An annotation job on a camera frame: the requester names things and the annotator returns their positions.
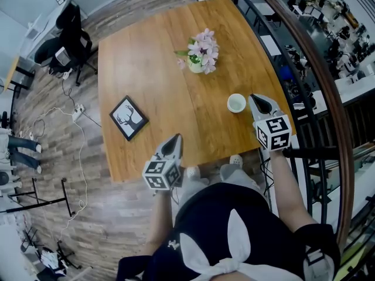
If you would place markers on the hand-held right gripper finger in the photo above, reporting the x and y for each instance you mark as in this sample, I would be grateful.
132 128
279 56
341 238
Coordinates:
254 108
271 102

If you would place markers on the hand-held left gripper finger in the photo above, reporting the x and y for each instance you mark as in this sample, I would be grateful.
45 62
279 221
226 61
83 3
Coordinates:
164 144
178 149

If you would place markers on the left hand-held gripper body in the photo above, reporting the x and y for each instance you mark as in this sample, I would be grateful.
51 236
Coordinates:
159 174

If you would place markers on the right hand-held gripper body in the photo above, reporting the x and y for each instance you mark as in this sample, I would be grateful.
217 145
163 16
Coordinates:
274 132

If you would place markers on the white cup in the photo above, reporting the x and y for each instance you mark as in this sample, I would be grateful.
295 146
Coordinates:
236 102

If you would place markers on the person's right forearm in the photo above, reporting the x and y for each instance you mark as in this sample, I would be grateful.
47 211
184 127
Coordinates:
288 192

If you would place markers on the person's left forearm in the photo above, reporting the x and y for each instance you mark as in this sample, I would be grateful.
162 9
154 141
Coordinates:
158 221

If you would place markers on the person's white left shoe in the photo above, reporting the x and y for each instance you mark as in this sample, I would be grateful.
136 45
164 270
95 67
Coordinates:
193 173

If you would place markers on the person's white shoe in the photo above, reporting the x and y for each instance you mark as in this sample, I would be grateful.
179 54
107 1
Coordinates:
236 159
193 173

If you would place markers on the person's grey trousers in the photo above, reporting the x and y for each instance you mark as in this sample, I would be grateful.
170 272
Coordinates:
205 183

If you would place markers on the black framed deer picture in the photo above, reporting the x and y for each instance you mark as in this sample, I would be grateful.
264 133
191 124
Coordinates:
129 118

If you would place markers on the person's white right shoe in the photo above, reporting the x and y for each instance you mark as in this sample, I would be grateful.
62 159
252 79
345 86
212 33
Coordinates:
236 159

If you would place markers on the wooden handrail with black railing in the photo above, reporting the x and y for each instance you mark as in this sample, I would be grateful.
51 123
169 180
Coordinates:
325 83

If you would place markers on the vase of pink flowers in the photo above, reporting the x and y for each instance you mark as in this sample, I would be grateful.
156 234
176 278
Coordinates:
203 53

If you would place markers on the white power strip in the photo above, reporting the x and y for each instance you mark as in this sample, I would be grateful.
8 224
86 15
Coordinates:
78 111

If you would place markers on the person's dark shirt with white tie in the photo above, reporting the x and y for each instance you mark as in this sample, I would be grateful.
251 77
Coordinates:
234 239

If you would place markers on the black office chair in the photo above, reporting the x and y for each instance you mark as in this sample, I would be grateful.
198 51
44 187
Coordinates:
68 44

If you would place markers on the white desk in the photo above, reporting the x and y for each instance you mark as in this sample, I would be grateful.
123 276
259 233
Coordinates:
47 25

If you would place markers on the black metal stand frame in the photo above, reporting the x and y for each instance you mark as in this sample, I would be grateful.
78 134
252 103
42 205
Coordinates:
44 198

